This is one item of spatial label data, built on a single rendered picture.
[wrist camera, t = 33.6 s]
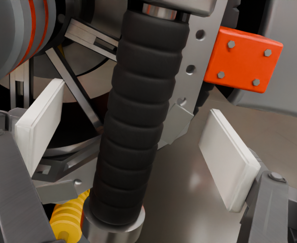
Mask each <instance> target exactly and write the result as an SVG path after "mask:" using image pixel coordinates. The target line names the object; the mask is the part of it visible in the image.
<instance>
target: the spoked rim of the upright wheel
mask: <svg viewBox="0 0 297 243"><path fill-rule="evenodd" d="M55 3H56V22H55V27H54V30H53V33H52V35H51V37H50V39H49V41H48V42H47V44H46V45H45V46H44V47H43V48H42V49H41V50H40V51H39V52H37V53H36V54H35V55H34V56H40V55H43V54H46V55H47V57H48V58H49V60H50V61H51V63H52V64H53V66H54V67H55V69H56V70H57V72H58V73H59V75H60V76H61V78H62V79H63V81H64V82H65V84H66V86H67V87H68V89H69V90H70V92H71V93H72V95H73V96H74V98H75V99H76V101H77V102H69V103H62V111H61V119H60V123H59V125H58V126H57V128H56V130H55V132H54V134H53V136H52V138H51V140H50V142H49V144H48V146H47V148H46V150H45V152H44V154H43V156H42V157H51V156H59V155H65V154H70V153H75V152H79V151H80V150H82V149H83V148H85V147H87V146H88V145H90V144H92V143H93V142H95V141H97V140H98V139H100V138H101V135H102V133H103V132H104V130H103V125H104V119H105V114H106V112H107V111H108V108H107V103H108V98H109V92H107V93H105V94H103V95H100V96H98V97H95V98H92V99H90V97H89V96H88V94H87V93H86V91H85V89H84V88H83V86H82V85H81V83H80V82H79V80H78V79H77V77H76V75H75V74H74V72H73V71H72V69H71V67H70V66H69V64H68V62H67V61H66V59H65V58H64V56H63V55H62V53H61V51H60V50H59V48H58V46H59V45H60V44H61V43H62V42H63V41H65V40H66V39H69V40H71V41H73V42H75V43H77V44H79V45H81V46H83V47H85V48H88V49H90V50H92V51H94V52H96V53H98V54H100V55H102V56H104V57H106V58H108V59H110V60H113V61H115V62H117V60H116V51H114V50H112V49H110V48H108V47H106V46H104V45H102V44H100V43H97V42H95V40H96V38H98V39H100V40H102V41H104V42H106V43H108V44H110V45H112V46H114V47H116V48H117V47H118V42H119V41H120V39H119V38H117V37H115V36H113V35H111V34H109V33H107V32H105V31H103V30H101V29H99V28H98V27H96V26H94V25H92V24H90V23H88V22H86V21H84V20H82V19H80V18H78V14H79V0H55ZM59 14H63V15H65V20H64V22H63V23H61V22H60V21H59V19H58V16H59ZM34 56H32V57H31V58H30V59H29V60H28V61H26V62H25V63H23V64H21V65H20V66H18V67H17V68H16V69H15V70H13V71H12V72H11V73H9V87H10V89H8V88H6V87H4V86H2V85H0V110H4V111H7V112H9V111H10V110H12V109H14V108H24V109H29V107H30V106H31V105H32V104H33V103H34V101H35V100H36V99H33V86H34ZM21 81H22V82H23V95H21V89H20V82H21Z"/></svg>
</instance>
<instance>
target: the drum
mask: <svg viewBox="0 0 297 243"><path fill-rule="evenodd" d="M55 22H56V3H55V0H0V79H2V78H3V77H5V76H6V75H8V74H9V73H11V72H12V71H13V70H15V69H16V68H17V67H18V66H20V65H21V64H23V63H25V62H26V61H28V60H29V59H30V58H31V57H32V56H34V55H35V54H36V53H37V52H39V51H40V50H41V49H42V48H43V47H44V46H45V45H46V44H47V42H48V41H49V39H50V37H51V35H52V33H53V30H54V27H55Z"/></svg>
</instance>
